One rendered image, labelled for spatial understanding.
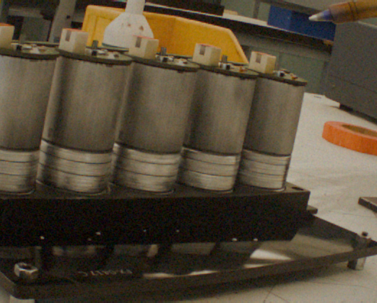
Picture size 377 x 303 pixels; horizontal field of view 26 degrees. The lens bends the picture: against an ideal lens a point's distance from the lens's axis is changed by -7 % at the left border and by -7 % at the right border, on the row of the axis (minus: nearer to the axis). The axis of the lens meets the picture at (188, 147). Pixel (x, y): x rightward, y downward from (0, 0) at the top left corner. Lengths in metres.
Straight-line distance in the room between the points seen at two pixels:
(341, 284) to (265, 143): 0.06
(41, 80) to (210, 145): 0.08
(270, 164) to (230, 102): 0.03
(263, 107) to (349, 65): 0.54
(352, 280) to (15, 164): 0.13
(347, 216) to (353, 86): 0.44
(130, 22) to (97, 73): 0.31
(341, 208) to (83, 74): 0.19
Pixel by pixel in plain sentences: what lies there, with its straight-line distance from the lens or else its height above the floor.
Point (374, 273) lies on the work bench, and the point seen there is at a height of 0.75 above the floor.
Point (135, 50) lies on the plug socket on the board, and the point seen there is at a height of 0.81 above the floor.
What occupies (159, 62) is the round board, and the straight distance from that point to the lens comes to 0.27.
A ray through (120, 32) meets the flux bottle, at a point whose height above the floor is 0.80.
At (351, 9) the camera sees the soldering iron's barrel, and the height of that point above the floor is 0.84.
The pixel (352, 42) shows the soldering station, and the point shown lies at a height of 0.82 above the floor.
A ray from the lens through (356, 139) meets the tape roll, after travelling 0.60.
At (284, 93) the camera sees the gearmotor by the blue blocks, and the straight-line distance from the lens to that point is 0.31.
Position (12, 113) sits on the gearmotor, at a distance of 0.24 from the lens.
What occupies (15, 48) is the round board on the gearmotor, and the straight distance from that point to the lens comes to 0.24.
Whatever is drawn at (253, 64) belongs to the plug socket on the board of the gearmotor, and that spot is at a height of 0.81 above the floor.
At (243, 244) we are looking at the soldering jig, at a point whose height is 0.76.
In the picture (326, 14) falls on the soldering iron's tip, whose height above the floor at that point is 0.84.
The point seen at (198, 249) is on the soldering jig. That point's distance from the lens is 0.26.
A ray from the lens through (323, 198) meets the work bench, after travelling 0.42.
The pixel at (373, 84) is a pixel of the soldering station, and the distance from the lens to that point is 0.80.
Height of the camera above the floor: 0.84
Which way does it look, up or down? 11 degrees down
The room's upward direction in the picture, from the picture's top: 12 degrees clockwise
